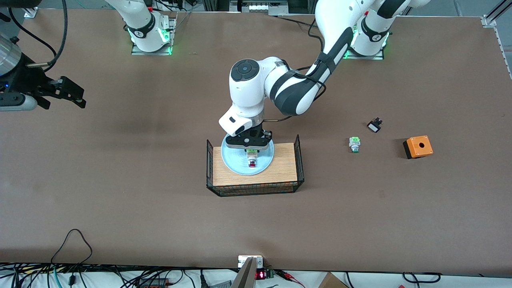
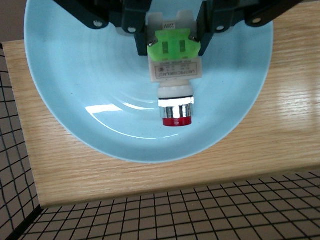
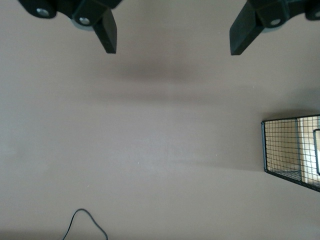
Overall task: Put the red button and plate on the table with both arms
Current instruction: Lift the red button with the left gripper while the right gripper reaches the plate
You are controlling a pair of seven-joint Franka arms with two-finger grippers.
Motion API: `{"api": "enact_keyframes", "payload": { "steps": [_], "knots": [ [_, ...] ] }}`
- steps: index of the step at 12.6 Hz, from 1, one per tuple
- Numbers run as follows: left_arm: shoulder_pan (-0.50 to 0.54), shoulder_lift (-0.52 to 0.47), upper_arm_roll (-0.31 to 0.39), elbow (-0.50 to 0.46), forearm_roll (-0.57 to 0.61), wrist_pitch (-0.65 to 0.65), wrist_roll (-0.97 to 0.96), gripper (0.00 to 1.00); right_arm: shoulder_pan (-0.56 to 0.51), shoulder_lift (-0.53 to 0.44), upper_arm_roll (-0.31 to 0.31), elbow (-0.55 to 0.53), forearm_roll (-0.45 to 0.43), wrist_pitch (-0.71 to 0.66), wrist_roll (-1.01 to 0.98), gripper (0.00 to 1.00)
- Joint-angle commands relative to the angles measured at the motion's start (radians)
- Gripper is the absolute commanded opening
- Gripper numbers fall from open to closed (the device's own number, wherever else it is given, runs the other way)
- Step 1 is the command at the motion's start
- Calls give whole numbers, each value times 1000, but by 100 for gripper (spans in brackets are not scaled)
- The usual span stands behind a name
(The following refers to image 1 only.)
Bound light blue plate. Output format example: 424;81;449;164
221;136;275;176

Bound orange button box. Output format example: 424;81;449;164
402;136;434;160

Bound red black clip leads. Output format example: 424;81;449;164
275;270;306;288

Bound brown cardboard piece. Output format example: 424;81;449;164
318;272;350;288

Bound wire basket with wooden top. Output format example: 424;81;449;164
206;134;305;197

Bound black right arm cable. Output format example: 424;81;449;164
8;0;68;69

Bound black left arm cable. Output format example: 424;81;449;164
263;18;328;122

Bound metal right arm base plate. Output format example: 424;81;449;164
131;16;176;56

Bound black cable to arm base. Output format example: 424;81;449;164
272;12;320;30

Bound black looped cable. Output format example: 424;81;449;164
50;229;93;266

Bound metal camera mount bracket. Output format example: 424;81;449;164
231;255;264;288

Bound black coiled cable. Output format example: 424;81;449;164
402;272;442;284

